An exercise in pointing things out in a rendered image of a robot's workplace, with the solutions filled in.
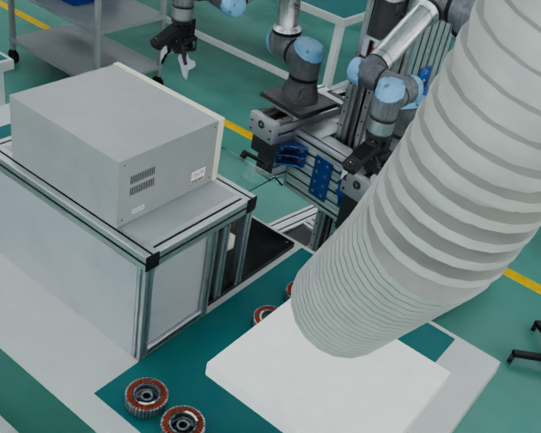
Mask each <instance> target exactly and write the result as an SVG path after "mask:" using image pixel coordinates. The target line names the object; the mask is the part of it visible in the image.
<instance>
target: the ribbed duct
mask: <svg viewBox="0 0 541 433"><path fill-rule="evenodd" d="M540 226H541V0H476V2H475V3H474V5H473V7H472V8H471V14H470V19H469V21H468V22H466V23H465V24H464V25H463V26H462V28H461V29H460V30H459V33H458V35H457V37H456V40H455V44H454V48H453V49H451V50H450V51H449V52H448V53H447V55H446V57H445V59H444V61H443V62H442V66H441V71H440V73H439V74H438V75H437V76H435V78H434V80H433V81H432V82H431V84H430V86H429V91H428V94H427V97H425V98H424V99H423V100H422V102H421V103H420V105H419V107H418V109H417V110H416V116H415V118H414V119H413V120H412V121H411V122H410V124H409V125H408V127H407V129H406V131H405V133H404V135H403V137H402V139H401V140H400V142H399V143H398V145H397V147H396V149H395V150H394V151H393V152H392V154H391V156H390V157H389V159H388V160H387V162H386V164H385V165H384V167H383V168H382V169H381V170H380V172H379V174H378V175H377V177H376V178H375V180H374V182H373V183H372V185H371V186H370V187H369V188H368V190H367V191H366V193H365V194H364V195H363V197H362V199H361V200H360V201H359V203H358V204H357V206H356V207H355V209H353V211H352V212H351V214H350V215H349V217H348V218H347V219H346V220H345V221H344V222H343V223H342V224H341V225H340V226H339V227H338V229H337V230H336V231H335V232H334V233H333V234H332V235H331V236H330V237H329V238H328V240H327V241H326V242H325V243H324V244H323V245H322V246H321V247H320V248H319V249H318V251H317V252H316V253H315V254H314V255H313V256H312V257H311V258H310V259H309V260H308V261H307V263H306V264H305V265H304V266H303V267H302V268H301V269H300V270H299V271H298V272H297V274H296V277H295V281H294V283H293V285H292V288H291V303H290V305H291V308H292V312H293V315H294V318H295V323H296V325H297V326H298V327H299V328H300V330H301V332H302V334H303V336H304V337H305V338H306V339H307V340H308V341H309V342H310V343H312V344H313V345H314V346H315V347H316V348H317V349H318V350H321V351H323V352H325V353H327V354H329V355H332V356H334V357H344V358H355V357H362V356H366V355H368V354H370V353H372V352H373V351H376V350H378V349H379V348H381V347H382V346H384V345H387V344H389V343H391V342H392V341H393V340H395V339H397V338H400V337H402V336H404V335H405V334H406V333H408V332H411V331H413V330H415V329H416V328H418V327H420V326H422V325H424V324H425V323H427V322H429V321H431V320H433V319H435V318H436V317H438V316H440V315H442V314H444V313H446V312H447V311H449V310H451V309H453V308H456V307H457V306H458V305H460V304H462V303H464V302H467V301H468V300H470V299H471V298H472V297H474V296H476V295H478V294H479V293H481V292H482V291H484V290H486V289H487V288H488V287H489V285H490V283H491V282H493V281H495V280H496V279H498V278H499V277H500V276H501V275H502V273H503V272H504V271H505V270H506V269H507V267H508V265H509V264H510V263H511V262H512V261H514V259H515V258H516V257H517V256H518V255H519V253H520V251H521V250H522V248H523V247H524V245H525V244H527V243H528V242H529V241H530V240H531V238H532V237H533V236H534V235H535V234H536V232H537V231H538V229H539V227H540Z"/></svg>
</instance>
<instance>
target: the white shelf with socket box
mask: <svg viewBox="0 0 541 433"><path fill-rule="evenodd" d="M290 303H291V298H290V299H289V300H287V301H286V302H285V303H284V304H283V305H282V306H280V307H279V308H277V309H276V310H275V311H273V312H272V313H271V314H269V315H268V316H267V317H265V318H264V319H263V320H261V321H260V322H259V323H258V324H257V325H256V326H254V327H253V328H252V329H250V330H249V331H248V332H246V333H245V334H244V335H242V336H241V337H240V338H238V339H237V340H235V341H234V342H233V343H232V344H231V345H230V346H228V347H227V348H226V349H225V350H223V351H222V352H220V353H219V354H218V355H216V356H215V357H214V358H212V359H211V360H210V361H208V362H207V366H206V372H205V374H206V375H207V376H208V377H209V378H210V379H212V380H213V381H215V382H216V383H217V384H219V385H220V386H221V387H223V388H224V389H226V390H227V391H228V392H230V393H231V394H232V395H233V396H234V397H236V398H237V399H239V400H240V401H241V402H243V403H244V404H245V405H247V406H248V407H250V408H251V409H252V410H254V411H255V412H256V413H257V414H259V415H260V416H261V417H263V418H264V419H266V420H267V421H268V422H270V423H271V424H273V425H274V426H275V427H277V428H278V429H279V430H280V431H281V432H283V433H407V432H408V431H409V429H410V428H411V427H412V425H413V424H414V423H415V422H416V421H417V420H418V419H419V417H420V416H421V415H422V413H423V412H424V411H425V410H426V408H427V407H428V406H429V404H430V403H431V402H432V401H433V399H434V398H435V397H436V395H437V394H438V393H439V392H440V390H442V388H443V387H444V386H445V385H446V384H447V380H448V378H449V376H450V374H451V373H450V372H449V371H448V370H446V369H444V368H442V367H441V366H440V365H438V364H437V363H434V362H433V361H431V360H430V359H428V358H426V357H425V356H423V355H422V354H420V353H419V352H417V351H415V350H413V349H412V348H410V347H409V346H408V345H405V344H404V343H402V342H401V341H399V340H397V339H395V340H393V341H392V342H391V343H389V344H387V345H384V346H382V347H381V348H379V349H378V350H376V351H373V352H372V353H370V354H368V355H366V356H362V357H355V358H344V357H334V356H332V355H329V354H327V353H325V352H323V351H321V350H318V349H317V348H316V347H315V346H314V345H313V344H312V343H310V342H309V341H308V340H307V339H306V338H305V337H304V336H303V334H302V332H301V330H300V328H299V327H298V326H297V325H296V323H295V318H294V315H293V312H292V308H291V305H290Z"/></svg>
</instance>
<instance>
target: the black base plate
mask: <svg viewBox="0 0 541 433"><path fill-rule="evenodd" d="M237 223H238V219H236V220H234V221H233V222H232V223H231V229H230V233H232V234H233V235H235V234H236V229H237ZM294 245H295V243H294V242H292V241H291V240H289V239H288V238H286V237H284V236H283V235H280V234H279V233H277V232H276V231H275V230H273V229H271V228H269V227H267V226H265V225H264V224H262V223H261V222H259V221H257V220H256V219H254V218H252V221H251V226H250V231H249V236H248V241H247V246H246V255H245V260H244V265H243V270H242V274H241V280H240V282H239V283H238V282H237V284H236V285H233V284H232V282H229V281H228V275H229V270H230V265H231V259H232V254H233V249H234V248H232V249H230V250H228V251H227V256H226V261H225V267H224V273H223V278H222V288H221V294H220V295H219V296H217V297H216V299H212V298H211V296H209V302H208V306H209V305H211V304H212V303H213V302H215V301H217V300H218V299H220V298H221V297H223V296H225V295H226V294H227V293H228V292H229V291H231V290H233V289H234V288H236V287H237V286H238V285H240V284H242V283H243V282H245V281H246V280H247V279H248V278H250V277H251V276H253V275H254V274H256V273H257V272H259V271H261V270H262V269H263V268H265V267H266V266H267V265H269V264H270V263H272V262H273V261H274V260H276V259H278V258H279V257H281V256H282V255H284V254H285V253H286V252H287V251H289V250H290V249H292V248H293V247H294Z"/></svg>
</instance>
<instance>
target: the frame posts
mask: <svg viewBox="0 0 541 433"><path fill-rule="evenodd" d="M252 213H253V210H252V211H250V212H248V213H247V214H245V215H244V216H241V217H240V218H238V223H237V229H236V234H235V239H234V249H233V254H232V259H231V265H230V270H229V275H228V281H229V282H232V284H233V285H236V284H237V282H238V283H239V282H240V280H241V274H242V270H243V265H244V260H245V255H246V246H247V241H248V236H249V231H250V226H251V221H252ZM230 229H231V223H230V224H228V225H226V226H224V227H223V228H221V229H219V232H218V238H217V244H216V256H215V261H214V267H213V273H212V279H211V285H210V296H211V298H212V299H216V297H217V296H219V295H220V294H221V288H222V278H223V273H224V267H225V261H226V256H227V250H228V240H229V235H230Z"/></svg>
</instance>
